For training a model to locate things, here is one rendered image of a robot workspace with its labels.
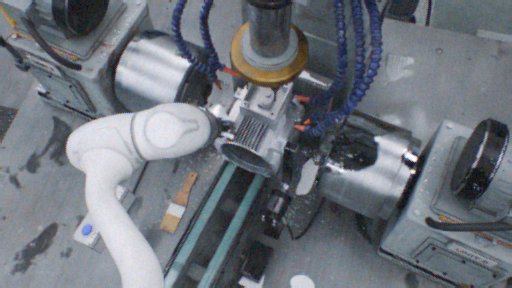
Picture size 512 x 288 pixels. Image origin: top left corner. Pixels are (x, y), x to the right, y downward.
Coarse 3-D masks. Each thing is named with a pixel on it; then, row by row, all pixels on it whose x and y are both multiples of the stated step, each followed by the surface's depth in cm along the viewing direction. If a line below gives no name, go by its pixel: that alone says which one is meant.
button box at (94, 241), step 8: (120, 192) 132; (128, 192) 133; (120, 200) 131; (128, 200) 134; (128, 208) 134; (88, 216) 131; (80, 232) 129; (96, 232) 127; (80, 240) 128; (88, 240) 127; (96, 240) 127; (88, 248) 131; (96, 248) 128
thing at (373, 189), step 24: (360, 120) 130; (336, 144) 127; (360, 144) 126; (384, 144) 126; (408, 144) 126; (336, 168) 127; (360, 168) 125; (384, 168) 124; (408, 168) 125; (336, 192) 131; (360, 192) 127; (384, 192) 125; (384, 216) 131
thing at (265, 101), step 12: (288, 84) 136; (252, 96) 138; (264, 96) 137; (276, 96) 138; (288, 96) 137; (240, 108) 135; (252, 108) 136; (264, 108) 136; (276, 108) 136; (264, 120) 134; (276, 120) 135
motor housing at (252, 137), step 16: (304, 112) 146; (240, 128) 137; (256, 128) 135; (288, 128) 139; (224, 144) 144; (240, 144) 135; (256, 144) 134; (240, 160) 149; (256, 160) 149; (272, 160) 137
